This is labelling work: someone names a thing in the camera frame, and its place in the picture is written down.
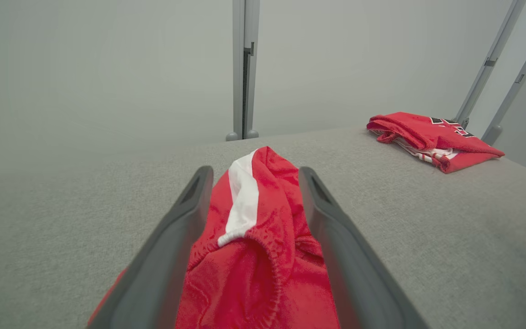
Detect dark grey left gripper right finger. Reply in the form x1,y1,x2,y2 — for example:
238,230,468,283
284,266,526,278
298,166,429,329

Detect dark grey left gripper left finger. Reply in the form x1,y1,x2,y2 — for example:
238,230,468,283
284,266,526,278
87,165,215,329

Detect grey double partition post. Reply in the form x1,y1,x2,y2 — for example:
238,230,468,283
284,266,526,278
226,0,261,141

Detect grey partition frame post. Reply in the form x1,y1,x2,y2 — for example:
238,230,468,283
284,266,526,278
454,0,526,129
481,9,526,146

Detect red shorts with white stripe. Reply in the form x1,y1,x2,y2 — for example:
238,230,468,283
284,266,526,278
87,146,341,329

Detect red t-shirt with white sleeves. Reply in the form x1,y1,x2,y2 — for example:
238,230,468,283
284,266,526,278
366,112,505,174

